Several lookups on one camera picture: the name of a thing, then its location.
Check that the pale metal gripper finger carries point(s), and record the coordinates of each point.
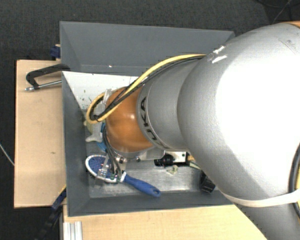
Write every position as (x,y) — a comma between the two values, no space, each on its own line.
(103,172)
(107,162)

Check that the white plastic object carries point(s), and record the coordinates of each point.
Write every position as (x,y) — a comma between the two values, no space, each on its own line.
(93,135)

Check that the blue and white brush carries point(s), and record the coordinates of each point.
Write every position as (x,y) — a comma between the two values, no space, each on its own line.
(142,186)

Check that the small beige scrap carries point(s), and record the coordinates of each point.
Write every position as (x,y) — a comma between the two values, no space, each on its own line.
(172,170)

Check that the brown cardboard board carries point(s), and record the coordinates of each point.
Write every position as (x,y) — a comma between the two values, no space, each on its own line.
(38,139)

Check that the black ribbed object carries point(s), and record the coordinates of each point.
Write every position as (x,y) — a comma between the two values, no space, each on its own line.
(207,184)

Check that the grey metal bin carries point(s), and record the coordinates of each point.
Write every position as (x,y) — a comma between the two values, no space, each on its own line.
(130,46)

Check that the black cylinder on white bracket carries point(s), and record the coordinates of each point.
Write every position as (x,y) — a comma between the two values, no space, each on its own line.
(168,159)

